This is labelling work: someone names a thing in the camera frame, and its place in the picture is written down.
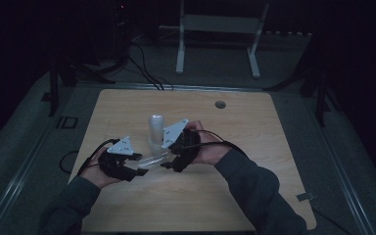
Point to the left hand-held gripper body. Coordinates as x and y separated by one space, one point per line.
117 160

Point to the person's right hand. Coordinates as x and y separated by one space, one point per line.
209 151

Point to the grey table grommet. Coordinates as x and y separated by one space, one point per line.
220 104

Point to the dark equipment rack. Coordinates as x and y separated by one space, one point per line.
120 23

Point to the wide clear plastic base cup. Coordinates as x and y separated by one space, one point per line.
156 147

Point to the black tripod stand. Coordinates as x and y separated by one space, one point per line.
57 84
318 94

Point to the grey table bracket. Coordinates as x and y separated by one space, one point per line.
305 196

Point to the white metal stand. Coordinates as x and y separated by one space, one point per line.
220 24

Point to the tall clear domed plastic tube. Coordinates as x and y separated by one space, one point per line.
156 129

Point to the white power strip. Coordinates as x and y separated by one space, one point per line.
289 33

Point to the person's left hand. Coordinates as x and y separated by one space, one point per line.
94 174

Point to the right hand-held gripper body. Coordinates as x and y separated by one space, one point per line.
184 143

